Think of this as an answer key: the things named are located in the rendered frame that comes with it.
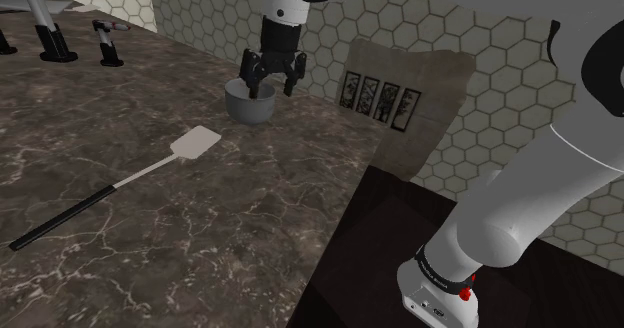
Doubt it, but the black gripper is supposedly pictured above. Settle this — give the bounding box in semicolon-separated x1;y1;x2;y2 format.
238;15;309;101

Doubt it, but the grey bowl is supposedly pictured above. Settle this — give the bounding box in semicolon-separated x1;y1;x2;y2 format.
223;77;278;126

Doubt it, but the dark robot stand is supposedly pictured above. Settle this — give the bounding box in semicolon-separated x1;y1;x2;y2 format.
286;164;624;328

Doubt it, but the grey pole with black foot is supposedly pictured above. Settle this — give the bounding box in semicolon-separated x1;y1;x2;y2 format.
16;0;80;64

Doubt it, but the grey flat sheet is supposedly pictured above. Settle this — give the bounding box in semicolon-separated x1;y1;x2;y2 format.
0;0;73;16

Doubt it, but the black foot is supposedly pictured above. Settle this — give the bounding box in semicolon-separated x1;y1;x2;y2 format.
0;27;19;57

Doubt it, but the pale spatula with black handle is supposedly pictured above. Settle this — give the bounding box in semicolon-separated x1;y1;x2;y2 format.
8;124;223;253

